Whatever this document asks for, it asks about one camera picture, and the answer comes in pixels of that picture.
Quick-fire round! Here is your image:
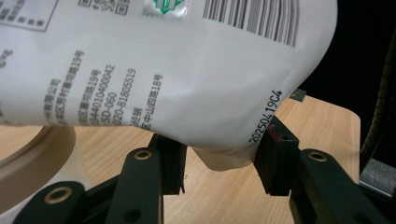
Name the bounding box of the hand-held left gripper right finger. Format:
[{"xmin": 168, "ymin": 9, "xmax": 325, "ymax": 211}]
[{"xmin": 253, "ymin": 115, "xmax": 302, "ymax": 197}]

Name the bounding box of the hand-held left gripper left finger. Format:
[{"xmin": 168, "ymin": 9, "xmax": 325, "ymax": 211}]
[{"xmin": 148, "ymin": 133, "xmax": 188, "ymax": 195}]

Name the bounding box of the white printed pouch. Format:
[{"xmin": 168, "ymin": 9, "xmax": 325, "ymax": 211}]
[{"xmin": 0, "ymin": 0, "xmax": 339, "ymax": 172}]

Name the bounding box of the glass jar with hinged lid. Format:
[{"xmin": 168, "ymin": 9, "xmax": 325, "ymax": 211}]
[{"xmin": 0, "ymin": 125, "xmax": 92, "ymax": 216}]

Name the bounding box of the dark tape piece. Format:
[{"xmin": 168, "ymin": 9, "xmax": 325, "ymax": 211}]
[{"xmin": 289, "ymin": 88, "xmax": 307, "ymax": 103}]

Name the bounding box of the black ribbed pole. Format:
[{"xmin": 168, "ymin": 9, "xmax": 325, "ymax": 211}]
[{"xmin": 360, "ymin": 27, "xmax": 396, "ymax": 162}]

